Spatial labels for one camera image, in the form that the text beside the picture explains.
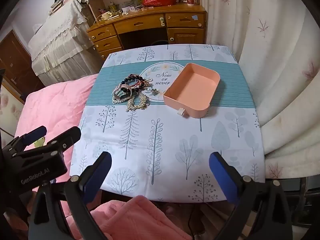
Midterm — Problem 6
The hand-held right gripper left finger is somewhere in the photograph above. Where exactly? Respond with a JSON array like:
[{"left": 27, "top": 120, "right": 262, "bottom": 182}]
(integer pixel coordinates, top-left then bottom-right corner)
[{"left": 28, "top": 151, "right": 113, "bottom": 240}]

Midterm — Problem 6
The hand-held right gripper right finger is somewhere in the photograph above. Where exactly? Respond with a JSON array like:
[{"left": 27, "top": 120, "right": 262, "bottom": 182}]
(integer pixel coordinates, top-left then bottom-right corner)
[{"left": 209, "top": 151, "right": 293, "bottom": 240}]

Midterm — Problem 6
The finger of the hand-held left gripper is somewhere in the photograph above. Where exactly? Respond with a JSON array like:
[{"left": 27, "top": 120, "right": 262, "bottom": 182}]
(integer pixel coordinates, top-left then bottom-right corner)
[
  {"left": 14, "top": 126, "right": 82, "bottom": 160},
  {"left": 2, "top": 126, "right": 48, "bottom": 155}
]

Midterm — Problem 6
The pearl bracelet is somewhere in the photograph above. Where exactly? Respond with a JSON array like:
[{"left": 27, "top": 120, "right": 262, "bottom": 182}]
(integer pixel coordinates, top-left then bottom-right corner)
[{"left": 111, "top": 94, "right": 130, "bottom": 105}]

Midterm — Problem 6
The pink strap watch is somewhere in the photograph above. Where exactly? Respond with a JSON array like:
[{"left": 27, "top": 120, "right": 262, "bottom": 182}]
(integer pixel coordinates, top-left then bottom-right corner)
[{"left": 112, "top": 83, "right": 137, "bottom": 103}]

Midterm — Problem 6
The gold chain bracelet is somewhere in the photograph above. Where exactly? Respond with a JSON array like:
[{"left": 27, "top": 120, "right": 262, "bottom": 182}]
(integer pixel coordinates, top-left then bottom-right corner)
[{"left": 126, "top": 92, "right": 150, "bottom": 112}]

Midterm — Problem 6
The dark bead bracelet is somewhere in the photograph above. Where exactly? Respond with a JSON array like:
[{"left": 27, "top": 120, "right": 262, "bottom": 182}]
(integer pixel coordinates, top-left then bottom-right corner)
[{"left": 121, "top": 74, "right": 148, "bottom": 93}]

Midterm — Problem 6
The pink plastic tray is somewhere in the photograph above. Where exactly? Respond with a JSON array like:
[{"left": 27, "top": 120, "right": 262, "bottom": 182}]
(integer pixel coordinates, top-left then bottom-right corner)
[{"left": 163, "top": 63, "right": 221, "bottom": 118}]

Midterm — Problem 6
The pink quilt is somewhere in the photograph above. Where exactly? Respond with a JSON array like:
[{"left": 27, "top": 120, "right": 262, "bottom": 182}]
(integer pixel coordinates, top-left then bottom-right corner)
[{"left": 15, "top": 74, "right": 100, "bottom": 230}]

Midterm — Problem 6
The floral white panel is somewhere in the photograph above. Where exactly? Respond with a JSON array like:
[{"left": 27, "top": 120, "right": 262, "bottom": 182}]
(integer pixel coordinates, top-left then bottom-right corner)
[{"left": 0, "top": 85, "right": 24, "bottom": 137}]

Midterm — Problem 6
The pink fleece cloth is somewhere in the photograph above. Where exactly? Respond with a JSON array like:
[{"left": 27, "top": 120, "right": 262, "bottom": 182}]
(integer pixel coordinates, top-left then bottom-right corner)
[{"left": 89, "top": 195, "right": 193, "bottom": 240}]

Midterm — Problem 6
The tree print tablecloth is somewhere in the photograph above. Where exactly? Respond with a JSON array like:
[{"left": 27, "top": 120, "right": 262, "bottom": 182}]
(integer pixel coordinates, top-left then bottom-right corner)
[{"left": 71, "top": 44, "right": 265, "bottom": 202}]

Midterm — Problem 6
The brown wooden door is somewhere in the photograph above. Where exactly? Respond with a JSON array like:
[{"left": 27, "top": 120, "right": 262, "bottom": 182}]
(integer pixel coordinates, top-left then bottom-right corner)
[{"left": 0, "top": 29, "right": 45, "bottom": 104}]

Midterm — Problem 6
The white lace furniture cover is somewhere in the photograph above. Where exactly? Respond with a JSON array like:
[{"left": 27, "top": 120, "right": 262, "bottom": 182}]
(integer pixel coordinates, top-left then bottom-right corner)
[{"left": 27, "top": 0, "right": 104, "bottom": 87}]

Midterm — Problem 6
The stack of books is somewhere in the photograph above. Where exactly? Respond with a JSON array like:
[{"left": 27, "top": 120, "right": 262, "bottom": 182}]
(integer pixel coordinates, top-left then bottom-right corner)
[{"left": 49, "top": 0, "right": 80, "bottom": 14}]

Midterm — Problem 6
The wooden desk with hutch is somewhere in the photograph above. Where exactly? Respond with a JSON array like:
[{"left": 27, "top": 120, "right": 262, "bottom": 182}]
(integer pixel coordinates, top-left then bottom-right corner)
[{"left": 76, "top": 0, "right": 207, "bottom": 61}]

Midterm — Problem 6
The white floral curtain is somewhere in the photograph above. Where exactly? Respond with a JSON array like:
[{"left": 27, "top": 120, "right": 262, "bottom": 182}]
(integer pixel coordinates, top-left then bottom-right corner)
[{"left": 199, "top": 0, "right": 320, "bottom": 180}]

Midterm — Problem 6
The dark metal frame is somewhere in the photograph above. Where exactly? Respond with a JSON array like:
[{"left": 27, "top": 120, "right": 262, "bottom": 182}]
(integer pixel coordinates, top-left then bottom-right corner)
[{"left": 265, "top": 177, "right": 320, "bottom": 228}]

